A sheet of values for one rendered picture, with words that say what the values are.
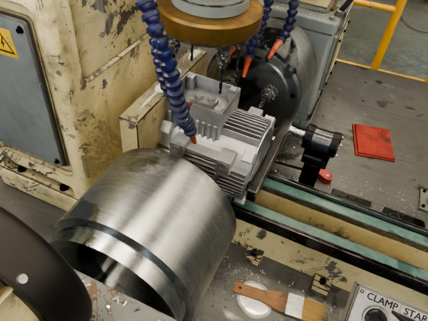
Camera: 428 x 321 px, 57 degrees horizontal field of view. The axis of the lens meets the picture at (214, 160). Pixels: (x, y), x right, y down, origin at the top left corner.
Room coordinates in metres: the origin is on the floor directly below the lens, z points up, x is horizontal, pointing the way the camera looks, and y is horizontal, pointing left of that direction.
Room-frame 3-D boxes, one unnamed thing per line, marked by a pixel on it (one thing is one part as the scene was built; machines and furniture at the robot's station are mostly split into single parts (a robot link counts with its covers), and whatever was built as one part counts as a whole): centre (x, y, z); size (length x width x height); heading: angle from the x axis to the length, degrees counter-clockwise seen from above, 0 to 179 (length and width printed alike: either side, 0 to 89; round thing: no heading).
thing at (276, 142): (0.62, -0.12, 1.01); 0.26 x 0.04 x 0.03; 160
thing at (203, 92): (0.65, 0.03, 1.11); 0.12 x 0.11 x 0.07; 70
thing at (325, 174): (0.80, -0.30, 0.81); 0.09 x 0.03 x 0.02; 43
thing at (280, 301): (0.40, -0.17, 0.80); 0.21 x 0.05 x 0.01; 77
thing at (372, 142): (0.97, -0.49, 0.80); 0.15 x 0.12 x 0.01; 173
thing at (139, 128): (0.69, 0.14, 0.97); 0.30 x 0.11 x 0.34; 160
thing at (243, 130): (0.64, 0.00, 1.01); 0.20 x 0.19 x 0.19; 70
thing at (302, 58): (0.94, -0.11, 1.04); 0.41 x 0.25 x 0.25; 160
